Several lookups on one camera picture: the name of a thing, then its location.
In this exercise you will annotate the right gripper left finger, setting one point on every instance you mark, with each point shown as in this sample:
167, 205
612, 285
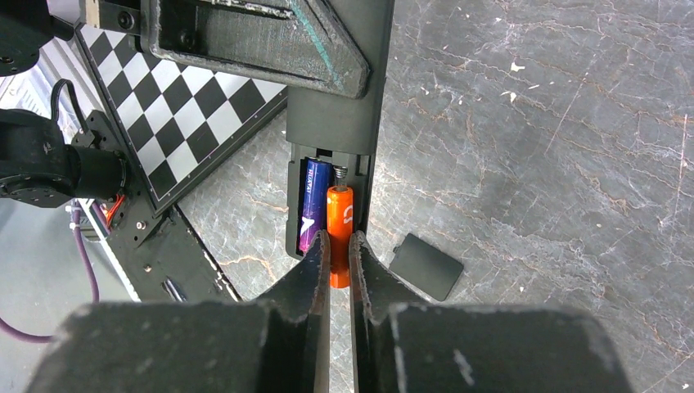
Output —
277, 342

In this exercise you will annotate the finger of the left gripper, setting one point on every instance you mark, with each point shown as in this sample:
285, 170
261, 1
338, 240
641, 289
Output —
302, 44

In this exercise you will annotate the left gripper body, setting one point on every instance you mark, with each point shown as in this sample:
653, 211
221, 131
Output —
122, 16

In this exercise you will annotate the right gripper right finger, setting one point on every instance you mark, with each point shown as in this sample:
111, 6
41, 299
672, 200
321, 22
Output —
402, 343

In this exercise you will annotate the black battery cover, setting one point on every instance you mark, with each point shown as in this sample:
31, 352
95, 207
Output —
426, 267

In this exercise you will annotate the black remote control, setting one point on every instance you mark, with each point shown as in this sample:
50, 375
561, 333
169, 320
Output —
336, 129

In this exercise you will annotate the purple battery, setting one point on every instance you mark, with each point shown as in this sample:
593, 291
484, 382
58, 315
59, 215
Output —
318, 178

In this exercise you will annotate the orange battery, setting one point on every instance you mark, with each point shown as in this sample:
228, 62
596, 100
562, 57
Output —
340, 226

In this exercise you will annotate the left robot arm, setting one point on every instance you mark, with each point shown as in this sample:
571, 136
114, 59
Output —
38, 166

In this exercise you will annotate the checkerboard calibration board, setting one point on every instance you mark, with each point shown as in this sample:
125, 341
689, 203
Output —
179, 122

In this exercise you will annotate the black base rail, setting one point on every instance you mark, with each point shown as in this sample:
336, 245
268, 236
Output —
157, 256

